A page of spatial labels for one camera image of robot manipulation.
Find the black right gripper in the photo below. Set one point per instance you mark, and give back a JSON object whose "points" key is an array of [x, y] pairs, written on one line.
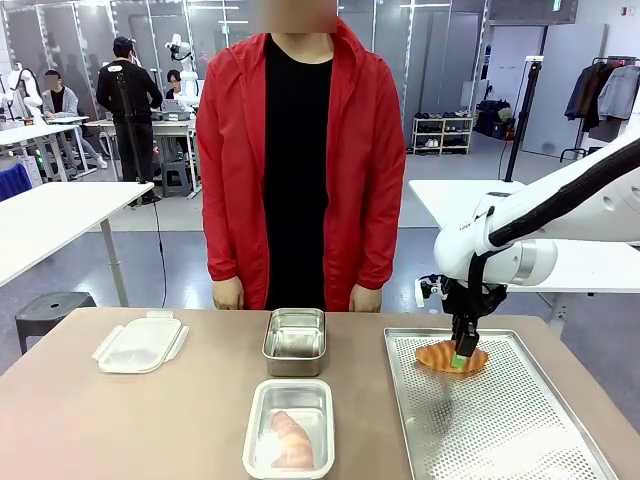
{"points": [[457, 300]]}

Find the golden croissant bread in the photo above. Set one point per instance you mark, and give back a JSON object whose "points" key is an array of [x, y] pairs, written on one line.
{"points": [[435, 356], [292, 440]]}

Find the clear plastic clip lid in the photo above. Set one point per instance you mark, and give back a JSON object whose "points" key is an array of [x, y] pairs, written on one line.
{"points": [[140, 342], [250, 425]]}

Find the red sleeved left forearm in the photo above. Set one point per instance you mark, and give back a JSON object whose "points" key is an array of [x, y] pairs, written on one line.
{"points": [[380, 250]]}

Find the red sleeved right forearm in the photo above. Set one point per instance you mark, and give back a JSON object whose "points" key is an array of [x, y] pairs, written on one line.
{"points": [[225, 250]]}

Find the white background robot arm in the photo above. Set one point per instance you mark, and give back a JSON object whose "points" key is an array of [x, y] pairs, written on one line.
{"points": [[22, 87]]}

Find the deep steel container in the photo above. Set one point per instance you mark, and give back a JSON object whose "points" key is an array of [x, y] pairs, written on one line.
{"points": [[294, 342]]}

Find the person's left hand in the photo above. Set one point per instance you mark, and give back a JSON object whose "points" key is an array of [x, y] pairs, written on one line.
{"points": [[366, 299]]}

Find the person's right hand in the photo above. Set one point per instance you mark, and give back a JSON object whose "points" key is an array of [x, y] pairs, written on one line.
{"points": [[228, 295]]}

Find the perforated metal baking tray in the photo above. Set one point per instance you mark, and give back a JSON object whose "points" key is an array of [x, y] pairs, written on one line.
{"points": [[475, 430]]}

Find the large white table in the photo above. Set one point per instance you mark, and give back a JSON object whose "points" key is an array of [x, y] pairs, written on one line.
{"points": [[450, 200]]}

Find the white shoe rack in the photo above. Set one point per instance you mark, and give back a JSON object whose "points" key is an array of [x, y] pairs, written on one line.
{"points": [[442, 135]]}

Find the dark bags pile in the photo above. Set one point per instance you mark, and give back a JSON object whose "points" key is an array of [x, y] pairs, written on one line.
{"points": [[494, 117]]}

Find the person in red jacket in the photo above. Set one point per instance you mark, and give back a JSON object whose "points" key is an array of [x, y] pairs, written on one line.
{"points": [[300, 175]]}

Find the clothes rack with jackets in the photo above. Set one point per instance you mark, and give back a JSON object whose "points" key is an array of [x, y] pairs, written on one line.
{"points": [[602, 95]]}

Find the grey step stool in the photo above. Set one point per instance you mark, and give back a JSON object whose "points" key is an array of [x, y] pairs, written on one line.
{"points": [[176, 180]]}

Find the seated person with glasses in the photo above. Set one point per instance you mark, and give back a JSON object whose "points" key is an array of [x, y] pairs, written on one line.
{"points": [[175, 85]]}

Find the dark grey plastic stool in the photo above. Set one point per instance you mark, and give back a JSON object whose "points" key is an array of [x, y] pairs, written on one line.
{"points": [[50, 312]]}

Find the standing man in black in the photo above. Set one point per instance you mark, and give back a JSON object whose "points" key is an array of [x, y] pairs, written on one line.
{"points": [[125, 100]]}

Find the white table with grey leg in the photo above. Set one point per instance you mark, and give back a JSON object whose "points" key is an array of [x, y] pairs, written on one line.
{"points": [[60, 220]]}

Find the seated person in grey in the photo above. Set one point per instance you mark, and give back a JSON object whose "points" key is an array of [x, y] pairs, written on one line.
{"points": [[59, 102]]}

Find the white background desk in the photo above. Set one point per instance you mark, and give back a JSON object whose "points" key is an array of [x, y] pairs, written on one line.
{"points": [[35, 135]]}

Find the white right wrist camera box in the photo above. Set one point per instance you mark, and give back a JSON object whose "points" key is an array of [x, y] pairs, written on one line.
{"points": [[427, 291]]}

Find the black camera stand pole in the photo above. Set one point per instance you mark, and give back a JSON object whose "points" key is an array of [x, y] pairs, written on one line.
{"points": [[522, 120]]}

